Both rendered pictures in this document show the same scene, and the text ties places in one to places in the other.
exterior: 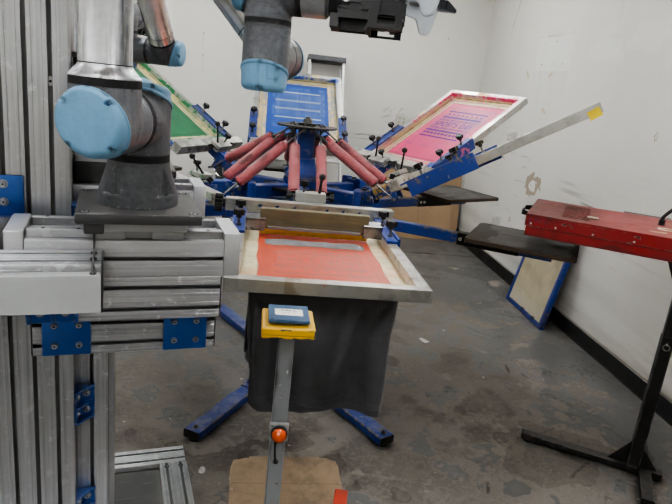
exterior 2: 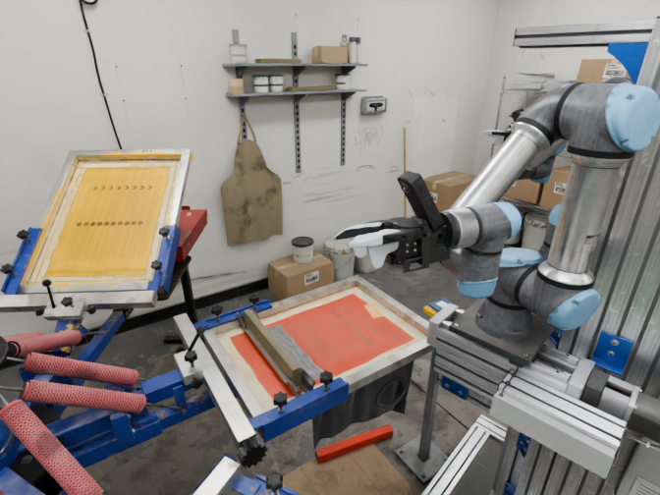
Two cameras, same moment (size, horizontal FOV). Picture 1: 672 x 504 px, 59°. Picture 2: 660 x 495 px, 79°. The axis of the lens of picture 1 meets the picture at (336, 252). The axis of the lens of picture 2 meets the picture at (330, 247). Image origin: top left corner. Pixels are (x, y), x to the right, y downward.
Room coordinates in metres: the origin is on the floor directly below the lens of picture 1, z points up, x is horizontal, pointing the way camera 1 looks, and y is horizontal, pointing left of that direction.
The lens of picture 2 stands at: (2.47, 1.23, 1.94)
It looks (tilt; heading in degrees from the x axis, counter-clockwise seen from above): 25 degrees down; 245
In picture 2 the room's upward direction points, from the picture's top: straight up
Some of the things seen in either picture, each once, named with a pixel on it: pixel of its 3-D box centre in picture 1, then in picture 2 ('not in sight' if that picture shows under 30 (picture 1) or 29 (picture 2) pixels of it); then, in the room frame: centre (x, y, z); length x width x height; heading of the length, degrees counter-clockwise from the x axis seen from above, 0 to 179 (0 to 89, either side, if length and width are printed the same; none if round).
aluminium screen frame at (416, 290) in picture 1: (318, 251); (322, 335); (1.96, 0.06, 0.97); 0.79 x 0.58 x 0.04; 8
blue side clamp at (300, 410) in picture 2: (238, 226); (304, 406); (2.15, 0.37, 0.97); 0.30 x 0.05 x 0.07; 8
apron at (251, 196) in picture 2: not in sight; (251, 181); (1.69, -1.95, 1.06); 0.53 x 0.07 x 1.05; 8
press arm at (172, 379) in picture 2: not in sight; (172, 383); (2.51, 0.14, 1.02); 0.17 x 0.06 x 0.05; 8
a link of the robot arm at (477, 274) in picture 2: (129, 49); (472, 265); (1.89, 0.69, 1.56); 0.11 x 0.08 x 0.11; 87
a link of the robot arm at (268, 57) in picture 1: (267, 56); (539, 168); (1.02, 0.15, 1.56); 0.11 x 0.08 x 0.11; 176
